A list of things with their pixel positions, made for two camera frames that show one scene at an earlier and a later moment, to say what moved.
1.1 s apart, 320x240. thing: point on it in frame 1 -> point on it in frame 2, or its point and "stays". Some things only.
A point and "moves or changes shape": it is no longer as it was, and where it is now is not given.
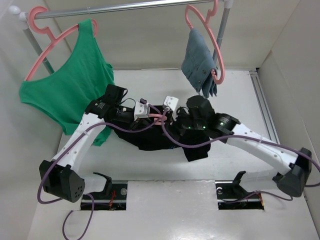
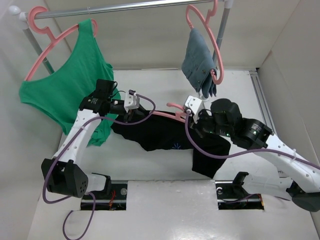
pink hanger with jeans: (205, 20) stays
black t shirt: (145, 137) moves or changes shape
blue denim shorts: (198, 62) stays
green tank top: (65, 93) stays
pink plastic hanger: (159, 122) moves or changes shape
